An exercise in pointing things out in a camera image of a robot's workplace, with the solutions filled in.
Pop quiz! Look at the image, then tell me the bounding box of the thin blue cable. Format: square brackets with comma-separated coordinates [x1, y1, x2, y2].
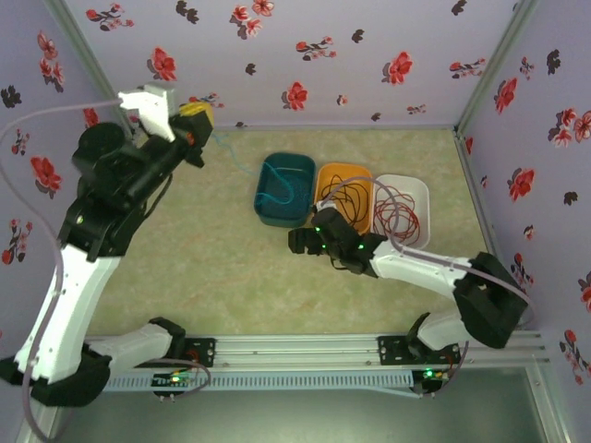
[211, 132, 313, 218]

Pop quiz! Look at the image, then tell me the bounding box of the thin red cable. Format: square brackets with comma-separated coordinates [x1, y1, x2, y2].
[372, 184, 422, 245]
[373, 185, 422, 245]

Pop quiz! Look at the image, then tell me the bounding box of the teal plastic bin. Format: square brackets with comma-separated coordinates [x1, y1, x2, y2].
[252, 152, 319, 230]

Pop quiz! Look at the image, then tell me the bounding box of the orange plastic bin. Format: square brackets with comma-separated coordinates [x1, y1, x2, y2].
[314, 162, 374, 236]

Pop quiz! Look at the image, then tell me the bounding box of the white plastic bin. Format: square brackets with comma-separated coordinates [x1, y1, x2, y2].
[372, 174, 431, 250]

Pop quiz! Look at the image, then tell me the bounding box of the aluminium corner beam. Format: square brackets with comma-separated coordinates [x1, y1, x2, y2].
[525, 353, 572, 443]

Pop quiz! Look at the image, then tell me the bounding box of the grey right arm cable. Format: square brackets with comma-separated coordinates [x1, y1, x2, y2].
[315, 176, 536, 398]

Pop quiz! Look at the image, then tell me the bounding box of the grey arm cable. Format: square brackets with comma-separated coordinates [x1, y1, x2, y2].
[315, 176, 536, 398]
[0, 99, 124, 442]

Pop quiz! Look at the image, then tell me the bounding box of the grey left arm cable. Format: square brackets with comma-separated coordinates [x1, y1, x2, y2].
[0, 99, 124, 442]

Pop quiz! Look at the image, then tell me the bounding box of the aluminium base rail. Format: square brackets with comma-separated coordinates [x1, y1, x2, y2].
[85, 332, 550, 370]

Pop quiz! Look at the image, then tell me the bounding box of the white slotted cable duct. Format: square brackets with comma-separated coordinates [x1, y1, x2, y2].
[103, 371, 415, 393]

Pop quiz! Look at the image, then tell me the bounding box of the aluminium frame post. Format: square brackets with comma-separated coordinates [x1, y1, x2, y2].
[43, 0, 122, 101]
[454, 0, 541, 135]

